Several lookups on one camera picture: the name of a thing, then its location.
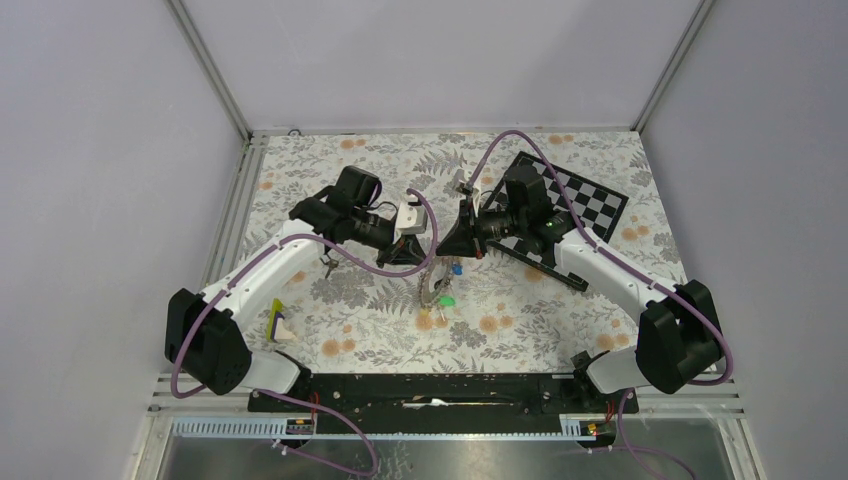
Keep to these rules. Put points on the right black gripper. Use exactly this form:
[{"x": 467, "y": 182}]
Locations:
[{"x": 464, "y": 239}]

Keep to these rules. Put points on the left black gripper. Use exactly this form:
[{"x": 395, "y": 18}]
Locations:
[{"x": 407, "y": 251}]

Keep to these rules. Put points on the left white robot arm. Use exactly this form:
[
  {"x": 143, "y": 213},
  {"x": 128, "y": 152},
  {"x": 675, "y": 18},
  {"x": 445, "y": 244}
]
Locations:
[{"x": 205, "y": 331}]

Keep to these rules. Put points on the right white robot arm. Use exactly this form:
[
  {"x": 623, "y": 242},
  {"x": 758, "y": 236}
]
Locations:
[{"x": 678, "y": 330}]

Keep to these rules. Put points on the floral tablecloth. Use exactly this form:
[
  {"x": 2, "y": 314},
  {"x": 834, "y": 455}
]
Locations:
[{"x": 505, "y": 316}]

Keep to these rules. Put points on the small key with carabiner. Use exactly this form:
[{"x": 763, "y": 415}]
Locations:
[{"x": 331, "y": 265}]

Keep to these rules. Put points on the black white chessboard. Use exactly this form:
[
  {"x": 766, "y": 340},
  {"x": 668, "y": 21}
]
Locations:
[{"x": 599, "y": 208}]

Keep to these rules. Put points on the yellow white wedge block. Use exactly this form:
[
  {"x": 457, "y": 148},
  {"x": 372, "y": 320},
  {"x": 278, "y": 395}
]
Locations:
[{"x": 276, "y": 330}]

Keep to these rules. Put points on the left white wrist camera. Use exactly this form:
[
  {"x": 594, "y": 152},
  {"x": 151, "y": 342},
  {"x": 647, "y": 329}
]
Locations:
[{"x": 410, "y": 219}]

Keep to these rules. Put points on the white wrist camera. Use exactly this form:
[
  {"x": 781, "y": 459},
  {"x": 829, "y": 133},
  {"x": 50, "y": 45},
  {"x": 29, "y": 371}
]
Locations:
[
  {"x": 410, "y": 219},
  {"x": 469, "y": 190}
]

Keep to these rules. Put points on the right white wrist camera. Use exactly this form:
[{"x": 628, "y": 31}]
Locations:
[{"x": 469, "y": 190}]

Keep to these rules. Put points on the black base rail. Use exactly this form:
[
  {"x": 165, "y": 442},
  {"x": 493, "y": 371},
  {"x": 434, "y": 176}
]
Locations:
[{"x": 500, "y": 404}]

